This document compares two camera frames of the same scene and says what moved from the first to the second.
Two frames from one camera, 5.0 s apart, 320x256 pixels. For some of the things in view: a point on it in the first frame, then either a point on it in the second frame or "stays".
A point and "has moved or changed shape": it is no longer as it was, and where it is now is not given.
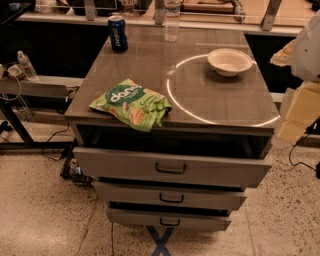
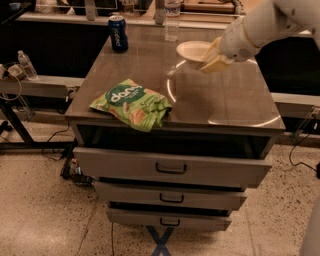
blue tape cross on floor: [161, 245] stays
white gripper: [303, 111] -> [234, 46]
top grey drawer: [122, 164] stays
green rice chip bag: [142, 107] stays
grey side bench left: [42, 86] stays
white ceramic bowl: [229, 62] has moved or changed shape
